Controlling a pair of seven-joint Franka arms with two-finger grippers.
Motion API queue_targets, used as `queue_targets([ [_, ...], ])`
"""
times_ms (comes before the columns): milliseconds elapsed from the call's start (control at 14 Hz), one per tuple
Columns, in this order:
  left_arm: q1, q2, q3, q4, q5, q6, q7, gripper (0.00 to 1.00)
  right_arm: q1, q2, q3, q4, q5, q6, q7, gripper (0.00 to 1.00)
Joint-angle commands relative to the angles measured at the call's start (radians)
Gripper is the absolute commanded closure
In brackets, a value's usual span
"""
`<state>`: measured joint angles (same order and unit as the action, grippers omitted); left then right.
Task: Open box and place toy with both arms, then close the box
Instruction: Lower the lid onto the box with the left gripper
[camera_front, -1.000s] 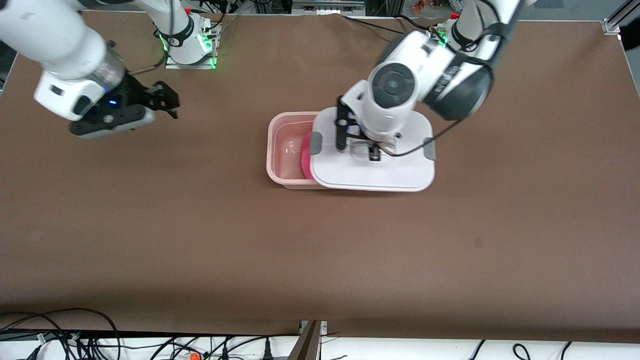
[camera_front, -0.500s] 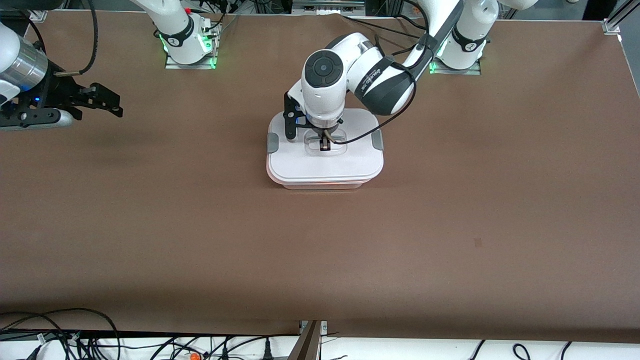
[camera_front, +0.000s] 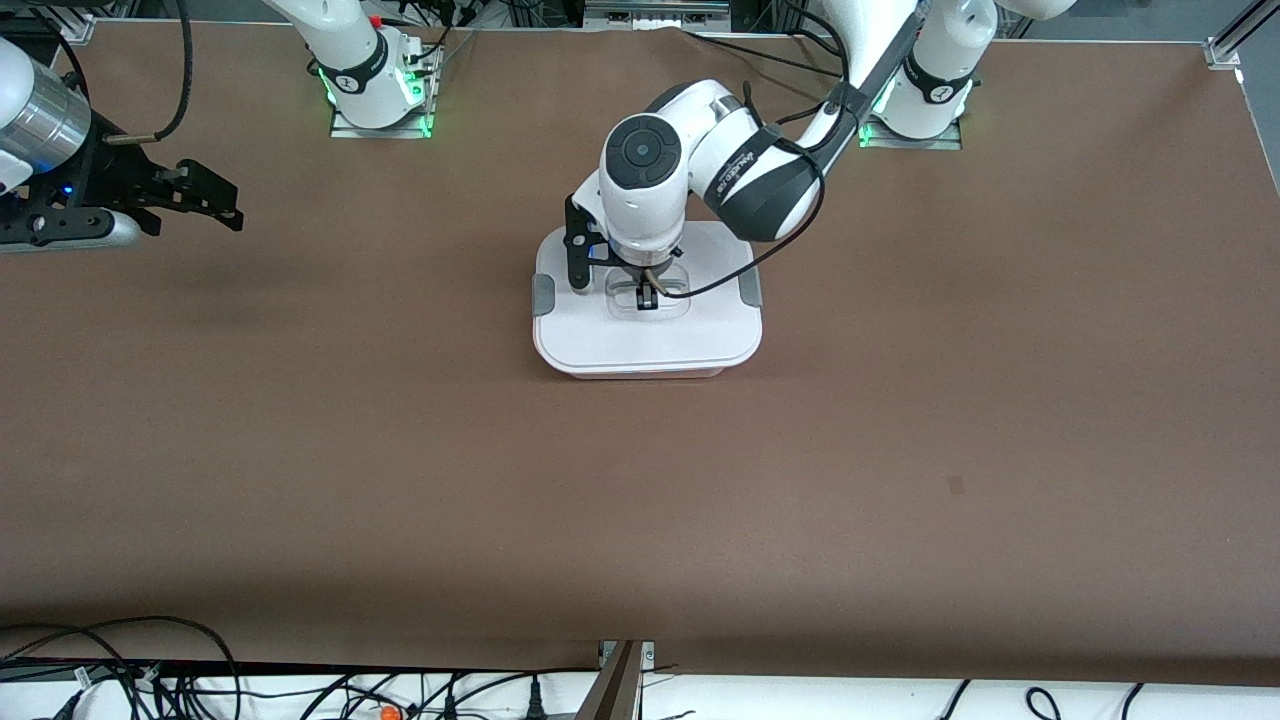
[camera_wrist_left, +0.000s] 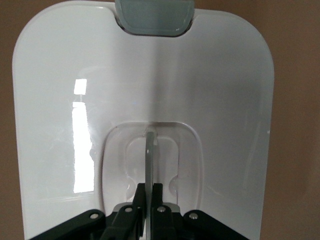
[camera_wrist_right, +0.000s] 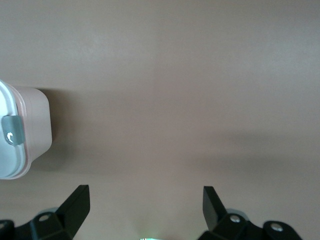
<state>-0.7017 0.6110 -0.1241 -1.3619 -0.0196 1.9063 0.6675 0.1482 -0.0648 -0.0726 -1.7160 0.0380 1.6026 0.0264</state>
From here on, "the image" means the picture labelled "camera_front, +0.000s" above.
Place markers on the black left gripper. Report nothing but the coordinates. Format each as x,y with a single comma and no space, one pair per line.
646,296

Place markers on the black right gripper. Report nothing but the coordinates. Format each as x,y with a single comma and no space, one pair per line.
112,177

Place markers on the white box lid grey latches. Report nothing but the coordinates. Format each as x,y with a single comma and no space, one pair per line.
640,340

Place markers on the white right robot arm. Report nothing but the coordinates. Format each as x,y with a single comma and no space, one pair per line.
360,80

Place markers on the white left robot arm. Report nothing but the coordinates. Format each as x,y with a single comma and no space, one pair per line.
650,200

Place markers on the pink translucent plastic box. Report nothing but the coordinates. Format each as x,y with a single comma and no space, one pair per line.
650,374

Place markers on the brown table cover sheet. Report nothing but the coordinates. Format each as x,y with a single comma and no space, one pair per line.
640,520

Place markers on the grey background device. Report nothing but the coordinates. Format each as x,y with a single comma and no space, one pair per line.
655,12

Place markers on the black power plug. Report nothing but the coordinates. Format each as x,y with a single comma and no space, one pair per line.
535,700

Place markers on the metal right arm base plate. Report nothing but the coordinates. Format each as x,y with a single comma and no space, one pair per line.
350,130

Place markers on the small aluminium corner bracket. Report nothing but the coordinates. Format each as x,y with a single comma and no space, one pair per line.
75,30

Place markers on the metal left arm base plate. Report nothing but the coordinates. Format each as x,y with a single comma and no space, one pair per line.
940,143

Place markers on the aluminium profile post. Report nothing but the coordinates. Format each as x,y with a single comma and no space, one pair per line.
615,690

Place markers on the aluminium frame corner profile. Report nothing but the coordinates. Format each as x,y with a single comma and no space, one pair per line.
1225,50

